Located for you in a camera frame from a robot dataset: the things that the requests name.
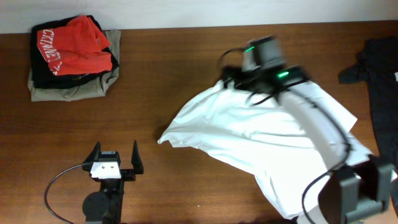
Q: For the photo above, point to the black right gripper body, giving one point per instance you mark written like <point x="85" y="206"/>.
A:
<point x="232" y="73"/>

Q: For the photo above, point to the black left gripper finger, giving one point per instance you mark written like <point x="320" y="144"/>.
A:
<point x="94" y="154"/>
<point x="135" y="158"/>

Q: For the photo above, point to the white t-shirt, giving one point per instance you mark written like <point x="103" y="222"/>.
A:
<point x="257" y="135"/>

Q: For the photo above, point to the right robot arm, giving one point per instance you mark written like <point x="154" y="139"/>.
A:
<point x="352" y="192"/>

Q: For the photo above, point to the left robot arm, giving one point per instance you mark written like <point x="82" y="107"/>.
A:
<point x="105" y="205"/>

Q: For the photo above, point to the khaki folded garment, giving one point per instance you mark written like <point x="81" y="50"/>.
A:
<point x="93" y="89"/>

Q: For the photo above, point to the red folded shirt white lettering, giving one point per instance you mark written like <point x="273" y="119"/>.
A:
<point x="74" y="49"/>

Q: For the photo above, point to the black garment at right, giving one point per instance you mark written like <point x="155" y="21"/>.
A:
<point x="376" y="65"/>

